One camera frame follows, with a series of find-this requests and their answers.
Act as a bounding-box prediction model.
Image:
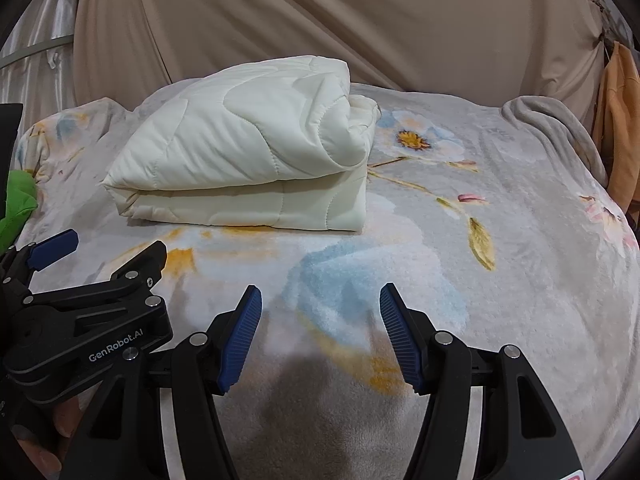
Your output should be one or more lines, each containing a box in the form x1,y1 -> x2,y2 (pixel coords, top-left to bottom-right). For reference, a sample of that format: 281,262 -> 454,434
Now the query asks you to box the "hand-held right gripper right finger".
378,282 -> 587,480

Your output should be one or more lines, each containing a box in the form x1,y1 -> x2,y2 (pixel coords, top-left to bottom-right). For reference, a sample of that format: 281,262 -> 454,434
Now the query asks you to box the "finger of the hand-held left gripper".
30,240 -> 168,311
0,229 -> 80,286

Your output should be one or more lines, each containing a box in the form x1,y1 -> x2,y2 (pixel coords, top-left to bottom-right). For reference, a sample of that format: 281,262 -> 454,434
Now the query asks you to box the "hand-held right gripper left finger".
60,284 -> 264,480

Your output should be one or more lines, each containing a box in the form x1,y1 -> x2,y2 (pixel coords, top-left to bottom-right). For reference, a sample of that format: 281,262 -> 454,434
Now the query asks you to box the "cream quilted comforter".
101,55 -> 381,233

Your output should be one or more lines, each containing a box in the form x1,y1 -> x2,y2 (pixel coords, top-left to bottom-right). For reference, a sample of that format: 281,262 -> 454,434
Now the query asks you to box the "person's left hand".
12,395 -> 83,473

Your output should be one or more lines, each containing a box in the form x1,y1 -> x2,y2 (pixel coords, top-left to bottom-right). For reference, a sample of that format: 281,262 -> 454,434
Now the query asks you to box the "green cloth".
0,170 -> 40,253

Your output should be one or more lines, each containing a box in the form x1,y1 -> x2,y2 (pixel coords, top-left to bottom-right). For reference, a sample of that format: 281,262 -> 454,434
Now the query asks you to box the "floral fleece blanket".
12,82 -> 640,480

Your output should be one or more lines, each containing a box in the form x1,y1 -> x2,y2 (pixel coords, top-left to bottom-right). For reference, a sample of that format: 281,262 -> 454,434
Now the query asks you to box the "dark flat object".
0,103 -> 24,183

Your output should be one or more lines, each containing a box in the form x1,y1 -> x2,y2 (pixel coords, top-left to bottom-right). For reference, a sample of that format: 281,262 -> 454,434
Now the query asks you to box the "white satin curtain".
0,0 -> 91,136

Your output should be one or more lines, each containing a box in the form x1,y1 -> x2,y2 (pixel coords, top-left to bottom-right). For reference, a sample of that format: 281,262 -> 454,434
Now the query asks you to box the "orange garment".
591,40 -> 640,216

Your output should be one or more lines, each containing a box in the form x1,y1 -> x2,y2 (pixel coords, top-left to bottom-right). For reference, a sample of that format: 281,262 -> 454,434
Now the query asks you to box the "beige curtain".
72,0 -> 608,126

